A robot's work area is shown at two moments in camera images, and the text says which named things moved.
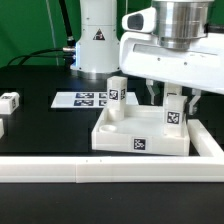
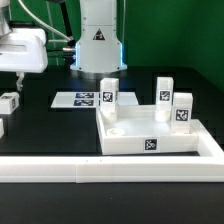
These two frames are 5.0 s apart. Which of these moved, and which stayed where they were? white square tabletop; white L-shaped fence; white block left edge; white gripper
Moved: white square tabletop; white gripper
Stayed: white block left edge; white L-shaped fence
